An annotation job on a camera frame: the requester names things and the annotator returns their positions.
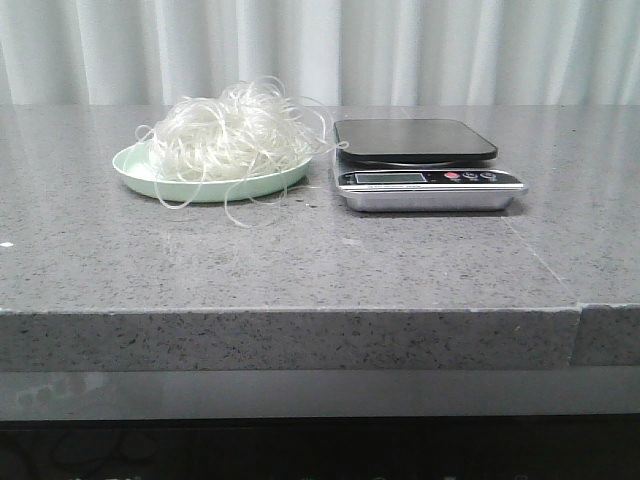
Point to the light green round plate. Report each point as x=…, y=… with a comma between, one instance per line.
x=133, y=166

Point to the white vermicelli noodle bundle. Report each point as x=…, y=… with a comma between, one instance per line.
x=250, y=142

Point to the white pleated curtain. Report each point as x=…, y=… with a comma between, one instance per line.
x=337, y=52

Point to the black silver kitchen scale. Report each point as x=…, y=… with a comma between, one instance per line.
x=419, y=165

